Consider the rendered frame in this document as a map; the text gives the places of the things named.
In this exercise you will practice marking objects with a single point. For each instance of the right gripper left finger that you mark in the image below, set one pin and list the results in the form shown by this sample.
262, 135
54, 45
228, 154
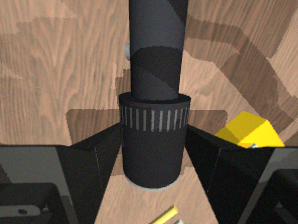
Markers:
80, 172

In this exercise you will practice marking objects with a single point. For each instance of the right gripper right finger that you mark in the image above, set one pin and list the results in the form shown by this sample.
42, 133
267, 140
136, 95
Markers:
233, 177

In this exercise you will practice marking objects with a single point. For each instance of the yellow stick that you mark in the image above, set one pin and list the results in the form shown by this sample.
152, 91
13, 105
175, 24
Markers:
168, 214

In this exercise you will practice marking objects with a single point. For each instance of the black flashlight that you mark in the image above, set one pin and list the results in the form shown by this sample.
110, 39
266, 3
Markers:
154, 115

